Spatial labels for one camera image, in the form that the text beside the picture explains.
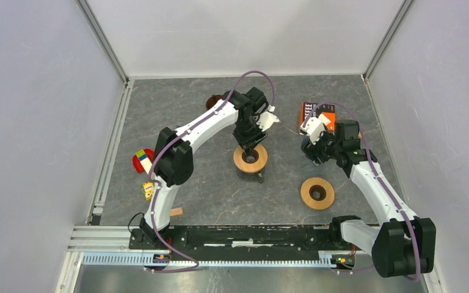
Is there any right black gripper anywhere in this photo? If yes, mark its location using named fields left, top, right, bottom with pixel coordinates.
left=300, top=126, right=341, bottom=168

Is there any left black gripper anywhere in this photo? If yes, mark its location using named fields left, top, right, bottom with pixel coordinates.
left=233, top=117, right=269, bottom=157

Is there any wooden ring dripper holder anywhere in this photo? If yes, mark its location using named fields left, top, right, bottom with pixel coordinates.
left=233, top=144, right=268, bottom=173

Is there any clear glass coffee server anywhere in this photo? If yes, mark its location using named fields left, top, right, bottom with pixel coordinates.
left=237, top=169, right=264, bottom=184

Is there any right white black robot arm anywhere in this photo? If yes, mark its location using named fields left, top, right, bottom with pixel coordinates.
left=300, top=117, right=437, bottom=281

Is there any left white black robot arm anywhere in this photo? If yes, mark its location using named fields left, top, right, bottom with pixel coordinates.
left=143, top=87, right=280, bottom=249

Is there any orange black coffee filter box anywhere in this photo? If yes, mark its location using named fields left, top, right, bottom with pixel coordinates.
left=298, top=102, right=336, bottom=135

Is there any brown amber glass dripper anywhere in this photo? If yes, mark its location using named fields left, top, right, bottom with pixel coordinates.
left=205, top=95, right=223, bottom=110

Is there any small wooden block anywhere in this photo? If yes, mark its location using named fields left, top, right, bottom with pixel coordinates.
left=170, top=207, right=184, bottom=217

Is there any beige wooden cube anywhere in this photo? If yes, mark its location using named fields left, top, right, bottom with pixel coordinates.
left=139, top=154, right=153, bottom=174

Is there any red toy block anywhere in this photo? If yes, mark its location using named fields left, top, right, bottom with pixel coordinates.
left=132, top=148, right=154, bottom=173

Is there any yellow small juice box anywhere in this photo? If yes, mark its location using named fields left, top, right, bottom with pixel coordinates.
left=142, top=182, right=155, bottom=201

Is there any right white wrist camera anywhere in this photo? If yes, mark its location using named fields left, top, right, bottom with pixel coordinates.
left=300, top=114, right=332, bottom=145

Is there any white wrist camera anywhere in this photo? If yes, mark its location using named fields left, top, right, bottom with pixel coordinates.
left=256, top=106, right=280, bottom=132
left=300, top=114, right=332, bottom=145

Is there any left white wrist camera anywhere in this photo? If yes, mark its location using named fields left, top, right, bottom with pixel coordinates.
left=256, top=106, right=280, bottom=132

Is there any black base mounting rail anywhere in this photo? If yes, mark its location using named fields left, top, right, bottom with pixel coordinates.
left=129, top=225, right=362, bottom=261

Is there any white toothed cable tray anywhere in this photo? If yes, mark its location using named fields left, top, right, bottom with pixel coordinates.
left=82, top=252, right=336, bottom=269

